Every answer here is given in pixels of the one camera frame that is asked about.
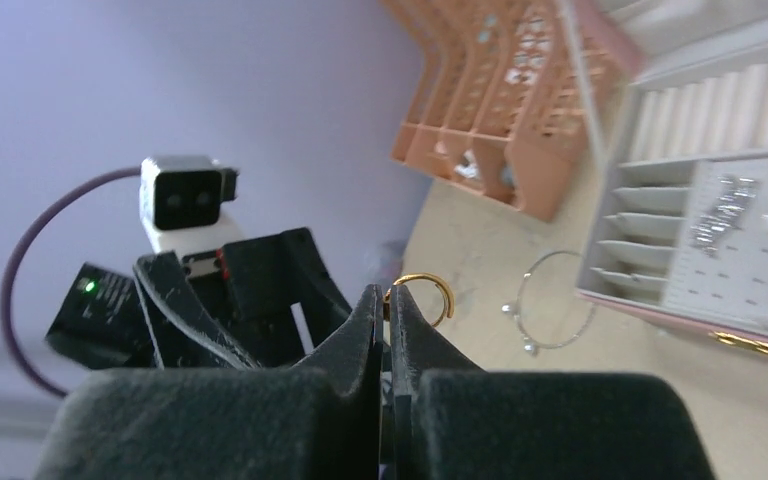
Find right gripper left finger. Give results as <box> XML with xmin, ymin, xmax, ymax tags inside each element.
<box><xmin>34</xmin><ymin>285</ymin><xmax>383</xmax><ymax>479</ymax></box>

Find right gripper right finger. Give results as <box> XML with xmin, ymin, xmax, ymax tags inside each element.
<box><xmin>389</xmin><ymin>286</ymin><xmax>714</xmax><ymax>479</ymax></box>

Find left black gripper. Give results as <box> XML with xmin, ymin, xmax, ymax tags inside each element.
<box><xmin>133</xmin><ymin>227</ymin><xmax>352</xmax><ymax>369</ymax></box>

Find silver beaded bracelet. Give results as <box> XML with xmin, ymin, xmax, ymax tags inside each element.
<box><xmin>501</xmin><ymin>249</ymin><xmax>599</xmax><ymax>357</ymax></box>

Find gold ring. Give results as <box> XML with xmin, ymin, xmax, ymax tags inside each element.
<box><xmin>383</xmin><ymin>272</ymin><xmax>457</xmax><ymax>329</ymax></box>

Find pink jewelry box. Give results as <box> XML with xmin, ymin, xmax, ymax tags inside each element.
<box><xmin>576</xmin><ymin>1</ymin><xmax>768</xmax><ymax>358</ymax></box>

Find orange plastic file organizer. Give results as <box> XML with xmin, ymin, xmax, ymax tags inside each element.
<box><xmin>386</xmin><ymin>1</ymin><xmax>640</xmax><ymax>222</ymax></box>

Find earrings in box tray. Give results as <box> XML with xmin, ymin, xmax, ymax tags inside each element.
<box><xmin>687</xmin><ymin>158</ymin><xmax>768</xmax><ymax>258</ymax></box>

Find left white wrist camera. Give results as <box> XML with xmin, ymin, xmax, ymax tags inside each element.
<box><xmin>139</xmin><ymin>154</ymin><xmax>243</xmax><ymax>258</ymax></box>

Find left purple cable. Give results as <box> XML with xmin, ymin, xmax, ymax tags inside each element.
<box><xmin>0</xmin><ymin>165</ymin><xmax>143</xmax><ymax>400</ymax></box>

